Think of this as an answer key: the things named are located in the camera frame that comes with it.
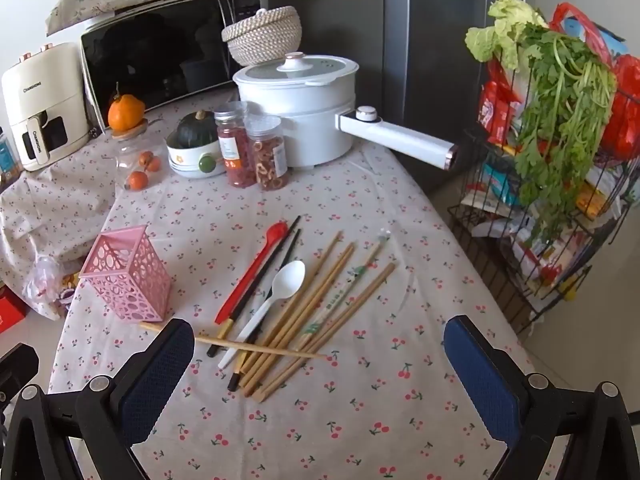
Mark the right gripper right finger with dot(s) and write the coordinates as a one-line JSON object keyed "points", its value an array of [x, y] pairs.
{"points": [[514, 413]]}

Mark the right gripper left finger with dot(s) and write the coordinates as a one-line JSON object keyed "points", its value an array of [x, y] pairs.
{"points": [[113, 419]]}

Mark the crosswise bamboo chopstick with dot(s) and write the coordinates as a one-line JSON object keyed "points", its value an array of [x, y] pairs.
{"points": [[232, 344]]}

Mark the black chopstick gold band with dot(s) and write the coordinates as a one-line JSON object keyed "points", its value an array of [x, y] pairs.
{"points": [[226, 326]]}

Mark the white plastic spoon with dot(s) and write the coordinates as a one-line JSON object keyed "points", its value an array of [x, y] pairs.
{"points": [[285, 284]]}

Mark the paper disposable chopsticks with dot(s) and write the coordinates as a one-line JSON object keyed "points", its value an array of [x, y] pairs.
{"points": [[319, 319]]}

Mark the red box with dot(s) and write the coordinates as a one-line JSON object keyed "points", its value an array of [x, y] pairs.
{"points": [[12, 309]]}

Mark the pink perforated utensil holder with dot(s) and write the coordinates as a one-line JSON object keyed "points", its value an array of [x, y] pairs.
{"points": [[127, 274]]}

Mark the cherry print tablecloth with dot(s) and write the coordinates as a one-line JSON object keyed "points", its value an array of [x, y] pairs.
{"points": [[385, 403]]}

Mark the red plastic spoon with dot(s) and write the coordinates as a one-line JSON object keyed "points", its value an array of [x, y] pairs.
{"points": [[274, 234]]}

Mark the glass jar with tomatoes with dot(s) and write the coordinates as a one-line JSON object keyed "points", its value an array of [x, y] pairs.
{"points": [[140, 157]]}

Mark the white bowl with squash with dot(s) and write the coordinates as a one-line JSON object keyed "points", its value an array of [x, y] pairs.
{"points": [[202, 162]]}

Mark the jar of red dried fruit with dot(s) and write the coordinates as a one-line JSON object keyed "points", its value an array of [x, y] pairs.
{"points": [[235, 144]]}

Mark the dark green squash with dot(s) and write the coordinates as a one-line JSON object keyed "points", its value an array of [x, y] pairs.
{"points": [[197, 129]]}

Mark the jar of dried rings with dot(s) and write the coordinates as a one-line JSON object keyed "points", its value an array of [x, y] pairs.
{"points": [[267, 147]]}

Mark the orange on jar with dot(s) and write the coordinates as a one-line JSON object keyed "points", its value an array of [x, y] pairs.
{"points": [[125, 113]]}

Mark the red plastic bag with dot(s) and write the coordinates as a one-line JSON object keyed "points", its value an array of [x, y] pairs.
{"points": [[620, 105]]}

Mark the green leafy vegetables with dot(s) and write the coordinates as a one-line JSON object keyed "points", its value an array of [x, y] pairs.
{"points": [[569, 89]]}

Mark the cream air fryer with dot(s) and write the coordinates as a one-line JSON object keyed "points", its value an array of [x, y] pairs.
{"points": [[45, 102]]}

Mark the black microwave oven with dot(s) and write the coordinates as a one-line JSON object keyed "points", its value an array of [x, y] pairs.
{"points": [[162, 51]]}

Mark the white electric pot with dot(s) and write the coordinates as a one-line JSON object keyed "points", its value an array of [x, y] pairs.
{"points": [[315, 96]]}

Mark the grey refrigerator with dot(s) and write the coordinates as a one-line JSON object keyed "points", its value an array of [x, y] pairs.
{"points": [[414, 66]]}

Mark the woven lidded basket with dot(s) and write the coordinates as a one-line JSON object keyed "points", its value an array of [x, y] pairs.
{"points": [[266, 36]]}

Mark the black wire rack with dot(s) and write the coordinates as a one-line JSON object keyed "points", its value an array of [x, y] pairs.
{"points": [[527, 273]]}

